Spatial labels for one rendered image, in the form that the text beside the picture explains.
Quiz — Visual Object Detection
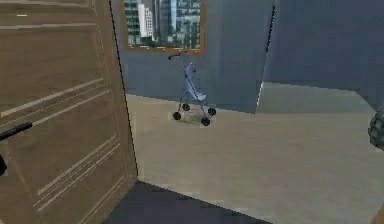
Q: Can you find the grey blue baby stroller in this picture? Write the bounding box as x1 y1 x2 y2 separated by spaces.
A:
167 51 217 127

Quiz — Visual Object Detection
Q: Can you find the wood framed window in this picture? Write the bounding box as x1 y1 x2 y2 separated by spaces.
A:
118 0 206 56

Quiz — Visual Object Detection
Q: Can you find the brown wooden room door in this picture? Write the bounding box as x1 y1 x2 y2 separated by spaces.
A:
0 0 139 224

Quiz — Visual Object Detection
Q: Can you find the dark grey round object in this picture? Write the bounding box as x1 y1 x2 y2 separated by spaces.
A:
367 107 384 152

